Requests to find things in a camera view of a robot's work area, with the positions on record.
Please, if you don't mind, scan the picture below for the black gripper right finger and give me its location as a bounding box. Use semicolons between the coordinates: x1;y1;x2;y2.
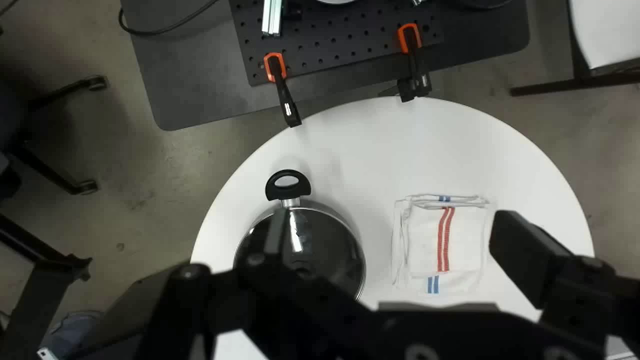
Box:
488;208;580;311

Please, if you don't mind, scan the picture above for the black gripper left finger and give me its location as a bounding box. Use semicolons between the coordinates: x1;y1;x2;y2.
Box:
261;202;290;260

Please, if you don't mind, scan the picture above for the round glass pot lid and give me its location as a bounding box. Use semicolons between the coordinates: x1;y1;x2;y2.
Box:
232;198;367;297

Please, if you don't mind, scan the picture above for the stainless steel pot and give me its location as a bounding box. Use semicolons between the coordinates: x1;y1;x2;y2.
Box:
232;168;367;297

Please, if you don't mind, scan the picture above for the white red-striped cloth towel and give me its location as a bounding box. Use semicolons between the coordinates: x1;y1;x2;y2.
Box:
391;193;495;299

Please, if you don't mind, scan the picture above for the orange black spring clamp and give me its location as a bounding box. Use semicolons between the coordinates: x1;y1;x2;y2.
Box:
260;50;304;130
394;20;434;105

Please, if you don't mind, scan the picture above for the dark perforated board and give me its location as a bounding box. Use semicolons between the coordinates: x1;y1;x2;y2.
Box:
119;0;536;132

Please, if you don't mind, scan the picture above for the black stand bar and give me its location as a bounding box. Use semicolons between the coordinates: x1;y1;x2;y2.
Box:
510;65;640;99

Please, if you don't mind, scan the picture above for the black perforated breadboard plate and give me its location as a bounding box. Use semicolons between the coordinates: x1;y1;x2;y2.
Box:
228;0;532;89

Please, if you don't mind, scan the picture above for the aluminium profile bar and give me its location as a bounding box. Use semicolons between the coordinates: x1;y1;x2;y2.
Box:
260;0;286;39

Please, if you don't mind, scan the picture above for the black chair base leg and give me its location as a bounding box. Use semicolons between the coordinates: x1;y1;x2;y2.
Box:
0;74;110;196

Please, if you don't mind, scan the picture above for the black cable on cart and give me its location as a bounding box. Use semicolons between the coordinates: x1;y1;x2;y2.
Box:
115;0;224;40

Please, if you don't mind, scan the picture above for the black metal floor frame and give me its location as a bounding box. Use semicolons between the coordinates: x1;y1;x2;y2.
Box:
0;213;93;360

